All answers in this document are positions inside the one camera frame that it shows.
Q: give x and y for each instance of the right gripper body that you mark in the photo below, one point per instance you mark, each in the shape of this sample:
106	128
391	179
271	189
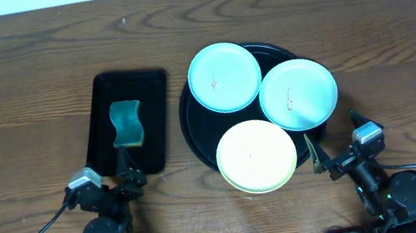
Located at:
342	163

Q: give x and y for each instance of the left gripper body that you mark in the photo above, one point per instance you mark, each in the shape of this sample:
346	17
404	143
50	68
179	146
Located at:
130	193

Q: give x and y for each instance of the black round tray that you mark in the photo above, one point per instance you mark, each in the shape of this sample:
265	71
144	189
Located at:
203	128

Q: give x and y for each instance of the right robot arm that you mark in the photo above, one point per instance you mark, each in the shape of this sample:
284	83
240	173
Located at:
391	198

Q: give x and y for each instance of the light blue plate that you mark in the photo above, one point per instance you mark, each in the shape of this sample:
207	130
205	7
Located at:
224	77
298	94

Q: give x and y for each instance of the green scouring sponge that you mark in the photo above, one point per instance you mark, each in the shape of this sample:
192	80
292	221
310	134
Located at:
124	116

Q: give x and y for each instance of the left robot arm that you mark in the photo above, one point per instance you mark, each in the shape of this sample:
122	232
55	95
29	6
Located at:
114	219

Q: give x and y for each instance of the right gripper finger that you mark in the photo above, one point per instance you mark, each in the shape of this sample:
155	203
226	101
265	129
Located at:
318	155
358	120

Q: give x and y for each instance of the yellow plate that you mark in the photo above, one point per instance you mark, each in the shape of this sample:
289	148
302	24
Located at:
256	156

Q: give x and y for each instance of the black rectangular tray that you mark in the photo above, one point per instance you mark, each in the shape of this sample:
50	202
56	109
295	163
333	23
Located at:
149	87

